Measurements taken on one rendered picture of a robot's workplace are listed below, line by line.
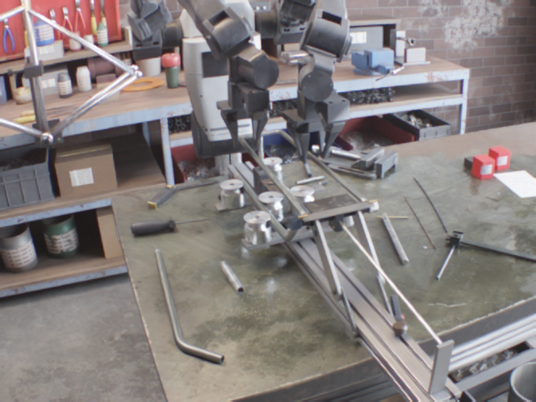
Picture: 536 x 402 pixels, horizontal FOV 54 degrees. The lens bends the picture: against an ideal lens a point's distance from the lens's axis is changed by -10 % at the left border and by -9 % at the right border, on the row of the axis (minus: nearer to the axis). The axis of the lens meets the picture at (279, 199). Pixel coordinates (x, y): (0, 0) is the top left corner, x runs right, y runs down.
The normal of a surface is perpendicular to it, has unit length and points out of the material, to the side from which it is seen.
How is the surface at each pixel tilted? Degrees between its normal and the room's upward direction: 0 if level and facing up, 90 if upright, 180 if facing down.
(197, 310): 0
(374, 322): 0
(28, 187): 90
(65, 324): 0
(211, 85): 90
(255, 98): 92
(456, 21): 90
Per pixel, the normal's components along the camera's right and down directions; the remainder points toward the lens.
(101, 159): 0.30, 0.47
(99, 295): -0.04, -0.90
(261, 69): 0.52, 0.38
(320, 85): 0.03, 0.46
